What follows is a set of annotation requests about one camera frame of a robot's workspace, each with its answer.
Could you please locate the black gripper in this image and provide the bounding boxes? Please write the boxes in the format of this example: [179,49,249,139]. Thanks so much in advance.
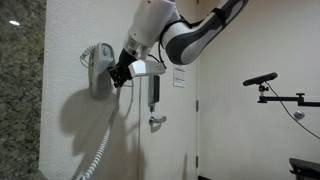
[108,49,136,88]

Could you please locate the white telephone cable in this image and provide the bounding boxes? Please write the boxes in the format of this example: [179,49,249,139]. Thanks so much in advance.
[75,45,122,180]

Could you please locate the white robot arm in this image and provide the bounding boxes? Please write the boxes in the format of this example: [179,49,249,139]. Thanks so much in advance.
[109,0,248,87]

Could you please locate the black electronic door lock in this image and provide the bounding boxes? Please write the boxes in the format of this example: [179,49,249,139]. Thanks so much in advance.
[148,75,160,106]

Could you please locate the paper notice on door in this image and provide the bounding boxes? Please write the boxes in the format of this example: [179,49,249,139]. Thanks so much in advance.
[173,66,185,88]

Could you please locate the white entry door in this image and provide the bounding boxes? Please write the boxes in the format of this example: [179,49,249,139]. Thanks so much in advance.
[138,47,197,180]

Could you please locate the granite counter top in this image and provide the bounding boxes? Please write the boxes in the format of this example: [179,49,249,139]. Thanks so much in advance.
[0,0,46,180]

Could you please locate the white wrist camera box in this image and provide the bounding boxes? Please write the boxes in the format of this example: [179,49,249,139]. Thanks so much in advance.
[128,60,166,77]

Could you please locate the white wall telephone handset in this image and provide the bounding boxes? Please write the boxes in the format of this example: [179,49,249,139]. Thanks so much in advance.
[88,42,115,99]

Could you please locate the silver door lever handle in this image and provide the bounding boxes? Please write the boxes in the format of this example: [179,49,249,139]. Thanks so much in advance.
[149,116,167,126]

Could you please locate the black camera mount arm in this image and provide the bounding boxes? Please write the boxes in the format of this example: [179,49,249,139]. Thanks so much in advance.
[258,85,320,107]

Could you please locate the black stereo camera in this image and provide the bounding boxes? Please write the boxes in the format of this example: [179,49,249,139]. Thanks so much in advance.
[243,72,278,86]

